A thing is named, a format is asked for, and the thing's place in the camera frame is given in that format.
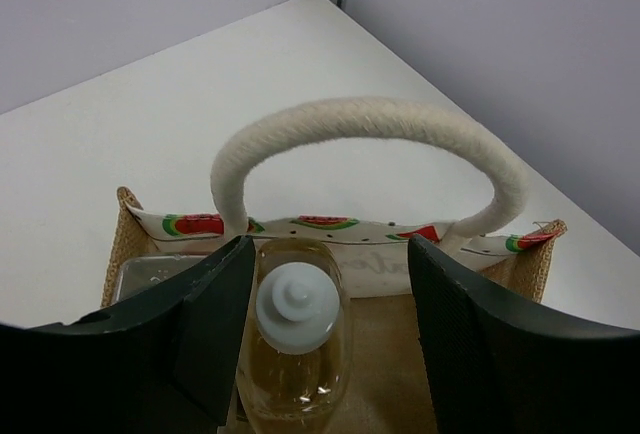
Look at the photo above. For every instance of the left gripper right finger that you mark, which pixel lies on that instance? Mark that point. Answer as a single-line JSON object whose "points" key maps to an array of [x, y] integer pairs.
{"points": [[497, 362]]}

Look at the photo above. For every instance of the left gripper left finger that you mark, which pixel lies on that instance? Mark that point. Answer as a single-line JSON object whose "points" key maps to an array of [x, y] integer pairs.
{"points": [[161, 361]]}

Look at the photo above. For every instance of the clear jar grey lid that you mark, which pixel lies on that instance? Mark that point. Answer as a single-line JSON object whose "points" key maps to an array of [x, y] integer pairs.
{"points": [[138, 274]]}

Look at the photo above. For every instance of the burlap watermelon canvas bag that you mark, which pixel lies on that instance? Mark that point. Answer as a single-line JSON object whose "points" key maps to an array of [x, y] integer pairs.
{"points": [[361, 176]]}

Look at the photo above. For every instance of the amber bottle white cap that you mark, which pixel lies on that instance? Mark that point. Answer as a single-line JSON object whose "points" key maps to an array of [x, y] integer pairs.
{"points": [[296, 355]]}

